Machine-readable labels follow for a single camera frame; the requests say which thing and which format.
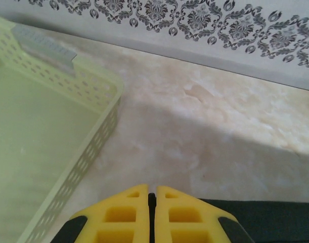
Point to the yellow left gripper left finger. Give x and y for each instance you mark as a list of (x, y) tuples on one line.
[(141, 222)]

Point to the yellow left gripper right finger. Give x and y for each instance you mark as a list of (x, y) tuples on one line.
[(212, 215)]

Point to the black t-shirt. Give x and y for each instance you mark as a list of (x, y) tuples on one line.
[(270, 222)]

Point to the pale green plastic basket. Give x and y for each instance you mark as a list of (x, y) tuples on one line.
[(43, 126)]

